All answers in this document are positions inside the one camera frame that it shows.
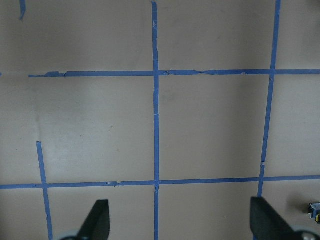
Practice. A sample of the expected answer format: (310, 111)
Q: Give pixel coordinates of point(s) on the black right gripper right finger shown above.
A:
(266, 223)

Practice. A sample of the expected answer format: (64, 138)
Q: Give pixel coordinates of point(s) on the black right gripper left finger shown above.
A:
(97, 225)

